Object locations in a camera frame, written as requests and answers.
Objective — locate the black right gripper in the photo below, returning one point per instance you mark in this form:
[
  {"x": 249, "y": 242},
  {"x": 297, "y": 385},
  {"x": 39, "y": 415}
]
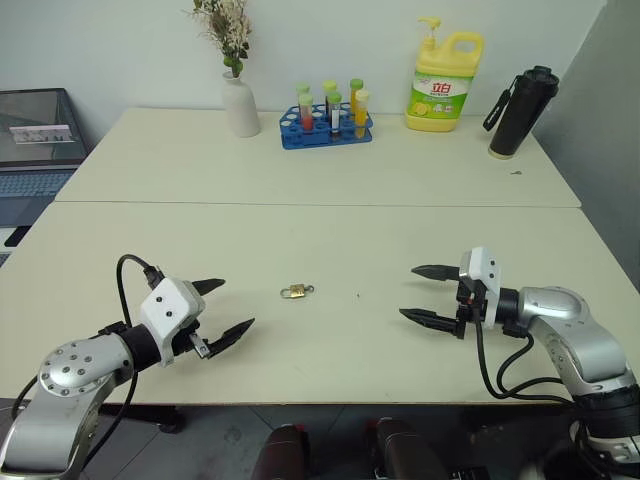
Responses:
[{"x": 470, "y": 310}]

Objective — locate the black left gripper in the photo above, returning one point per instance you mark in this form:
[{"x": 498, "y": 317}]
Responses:
[{"x": 186, "y": 340}]

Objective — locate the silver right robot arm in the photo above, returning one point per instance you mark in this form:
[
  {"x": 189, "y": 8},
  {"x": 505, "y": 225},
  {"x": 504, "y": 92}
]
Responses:
[{"x": 575, "y": 330}]

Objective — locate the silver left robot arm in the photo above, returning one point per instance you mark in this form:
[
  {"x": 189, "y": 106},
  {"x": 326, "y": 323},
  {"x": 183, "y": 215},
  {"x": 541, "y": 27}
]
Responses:
[{"x": 75, "y": 395}]

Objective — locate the small brass padlock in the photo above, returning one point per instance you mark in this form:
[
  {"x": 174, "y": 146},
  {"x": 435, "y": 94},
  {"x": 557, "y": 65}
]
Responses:
[{"x": 296, "y": 291}]

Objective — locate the dark rounded shape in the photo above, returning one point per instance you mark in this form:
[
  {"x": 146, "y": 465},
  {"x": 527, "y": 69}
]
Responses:
[
  {"x": 282, "y": 455},
  {"x": 405, "y": 450}
]

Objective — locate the blue test tube rack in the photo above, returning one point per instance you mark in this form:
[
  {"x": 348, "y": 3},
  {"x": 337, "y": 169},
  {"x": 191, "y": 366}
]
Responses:
[{"x": 300, "y": 140}]

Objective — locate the cream-capped orange liquid tube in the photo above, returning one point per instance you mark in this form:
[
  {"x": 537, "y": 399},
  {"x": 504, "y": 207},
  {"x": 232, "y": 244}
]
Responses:
[{"x": 361, "y": 115}]

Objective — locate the white ceramic vase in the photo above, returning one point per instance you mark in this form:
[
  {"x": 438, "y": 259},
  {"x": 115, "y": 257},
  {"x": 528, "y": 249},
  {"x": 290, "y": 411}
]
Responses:
[{"x": 241, "y": 110}]

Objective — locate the green-capped labelled dark tube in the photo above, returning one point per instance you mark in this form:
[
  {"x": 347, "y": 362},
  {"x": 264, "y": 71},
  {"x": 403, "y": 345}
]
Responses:
[{"x": 335, "y": 117}]

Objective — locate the yellow detergent pump bottle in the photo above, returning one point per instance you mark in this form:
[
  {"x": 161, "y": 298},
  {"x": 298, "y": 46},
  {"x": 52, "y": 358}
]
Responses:
[{"x": 440, "y": 85}]

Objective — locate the green-capped red liquid tube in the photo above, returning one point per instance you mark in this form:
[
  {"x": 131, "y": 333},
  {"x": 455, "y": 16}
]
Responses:
[{"x": 306, "y": 115}]

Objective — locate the flat black device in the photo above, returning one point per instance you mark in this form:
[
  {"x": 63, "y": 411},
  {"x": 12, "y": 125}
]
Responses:
[{"x": 17, "y": 236}]

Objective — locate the green-capped orange liquid tube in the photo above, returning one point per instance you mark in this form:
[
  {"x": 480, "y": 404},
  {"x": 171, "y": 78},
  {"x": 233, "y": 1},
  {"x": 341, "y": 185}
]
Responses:
[{"x": 355, "y": 90}]

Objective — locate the grey laptop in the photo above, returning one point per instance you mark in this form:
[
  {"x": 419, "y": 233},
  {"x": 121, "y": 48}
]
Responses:
[{"x": 35, "y": 165}]

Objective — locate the green-capped test tube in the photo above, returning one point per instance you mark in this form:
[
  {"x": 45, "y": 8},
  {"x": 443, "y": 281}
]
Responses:
[
  {"x": 301, "y": 88},
  {"x": 329, "y": 86}
]

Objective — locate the dried flower bouquet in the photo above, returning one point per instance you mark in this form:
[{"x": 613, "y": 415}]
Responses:
[{"x": 227, "y": 30}]

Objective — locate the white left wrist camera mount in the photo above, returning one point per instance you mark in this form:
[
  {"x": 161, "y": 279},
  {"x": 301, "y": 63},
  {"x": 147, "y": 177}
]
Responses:
[{"x": 167, "y": 307}]

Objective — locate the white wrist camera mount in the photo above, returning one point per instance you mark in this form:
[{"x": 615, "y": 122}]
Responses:
[
  {"x": 482, "y": 270},
  {"x": 167, "y": 307}
]

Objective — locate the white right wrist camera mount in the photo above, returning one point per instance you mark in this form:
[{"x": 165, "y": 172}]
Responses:
[{"x": 482, "y": 270}]

